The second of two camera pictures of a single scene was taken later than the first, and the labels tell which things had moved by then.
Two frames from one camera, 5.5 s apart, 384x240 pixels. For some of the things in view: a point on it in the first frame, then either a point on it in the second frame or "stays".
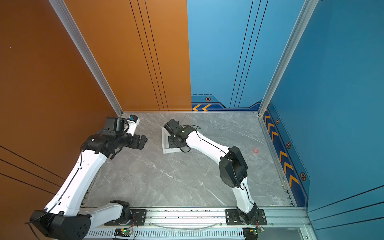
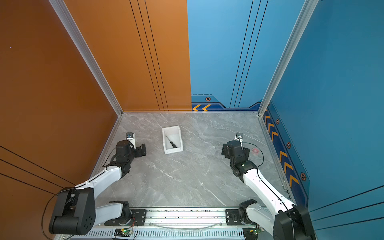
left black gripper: x=136 y=144 -> x=138 y=151
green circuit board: x=123 y=232 stays
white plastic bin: x=165 y=134 stays
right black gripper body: x=172 y=142 -> x=246 y=153
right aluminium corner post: x=304 y=15 stays
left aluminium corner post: x=66 y=17 stays
